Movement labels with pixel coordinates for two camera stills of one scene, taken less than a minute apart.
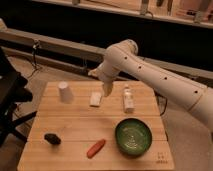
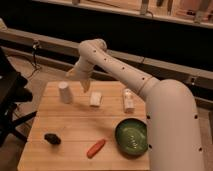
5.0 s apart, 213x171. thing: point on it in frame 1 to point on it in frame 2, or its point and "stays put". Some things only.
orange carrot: [95, 149] stays put
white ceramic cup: [66, 94] stays put
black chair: [13, 90] stays put
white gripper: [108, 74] to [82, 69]
